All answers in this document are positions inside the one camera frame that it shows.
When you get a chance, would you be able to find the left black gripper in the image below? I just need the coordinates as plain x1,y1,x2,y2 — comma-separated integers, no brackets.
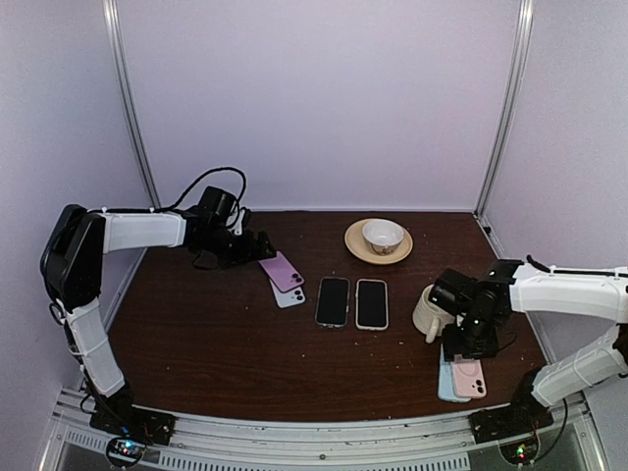
199,226,277,270

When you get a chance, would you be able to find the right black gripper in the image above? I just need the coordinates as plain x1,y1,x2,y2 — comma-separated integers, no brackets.
443,311,500,362

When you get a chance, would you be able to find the purple smartphone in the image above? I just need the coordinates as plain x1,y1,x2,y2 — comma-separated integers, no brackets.
259,251,305,293

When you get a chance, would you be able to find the pink phone case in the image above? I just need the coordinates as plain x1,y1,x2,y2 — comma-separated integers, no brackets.
451,357,487,398

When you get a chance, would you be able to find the black smartphone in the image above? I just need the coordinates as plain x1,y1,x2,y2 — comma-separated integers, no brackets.
314,276,351,329
354,278,390,332

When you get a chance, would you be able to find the white phone case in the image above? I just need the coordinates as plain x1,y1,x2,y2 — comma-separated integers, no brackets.
353,277,391,333

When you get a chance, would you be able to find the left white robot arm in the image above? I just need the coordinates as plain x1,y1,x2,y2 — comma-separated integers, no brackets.
40,186,276,397

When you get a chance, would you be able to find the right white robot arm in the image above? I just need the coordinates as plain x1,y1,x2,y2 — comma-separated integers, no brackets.
428,258,627,434

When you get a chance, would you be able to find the light blue phone case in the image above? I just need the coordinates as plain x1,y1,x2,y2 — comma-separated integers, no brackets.
438,347,471,403

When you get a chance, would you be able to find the cream ceramic mug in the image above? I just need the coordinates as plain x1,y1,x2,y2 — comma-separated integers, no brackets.
412,285,456,343

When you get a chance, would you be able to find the light blue smartphone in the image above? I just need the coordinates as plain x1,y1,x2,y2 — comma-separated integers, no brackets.
270,281,306,309

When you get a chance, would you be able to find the beige ceramic saucer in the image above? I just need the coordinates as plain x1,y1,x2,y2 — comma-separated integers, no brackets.
344,218,413,265

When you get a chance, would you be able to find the white ceramic bowl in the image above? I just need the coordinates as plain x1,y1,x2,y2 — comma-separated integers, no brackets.
362,219,404,255

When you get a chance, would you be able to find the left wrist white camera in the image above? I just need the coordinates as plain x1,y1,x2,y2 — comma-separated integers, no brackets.
231,210,245,236

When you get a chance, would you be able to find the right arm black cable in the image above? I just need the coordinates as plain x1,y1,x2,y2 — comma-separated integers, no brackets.
524,253,628,281

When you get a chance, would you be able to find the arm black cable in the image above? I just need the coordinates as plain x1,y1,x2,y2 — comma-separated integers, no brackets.
524,253,628,281
161,166,247,217

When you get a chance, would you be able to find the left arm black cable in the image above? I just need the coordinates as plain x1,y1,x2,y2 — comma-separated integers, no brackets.
161,166,247,217

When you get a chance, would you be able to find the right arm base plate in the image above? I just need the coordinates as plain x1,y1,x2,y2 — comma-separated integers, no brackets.
468,396,553,444

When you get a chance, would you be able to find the aluminium front rail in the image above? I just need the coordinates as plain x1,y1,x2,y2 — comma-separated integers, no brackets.
34,380,612,470

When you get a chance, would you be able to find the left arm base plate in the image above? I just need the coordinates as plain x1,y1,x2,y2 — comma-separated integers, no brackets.
89,408,177,445

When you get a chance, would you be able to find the right aluminium frame post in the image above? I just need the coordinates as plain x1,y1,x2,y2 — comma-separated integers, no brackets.
474,0,535,220

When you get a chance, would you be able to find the aluminium frame post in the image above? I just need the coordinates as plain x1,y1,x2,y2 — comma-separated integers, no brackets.
474,0,535,220
102,0,161,208

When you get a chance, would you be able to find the left aluminium frame post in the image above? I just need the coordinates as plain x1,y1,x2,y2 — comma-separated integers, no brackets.
102,0,161,208

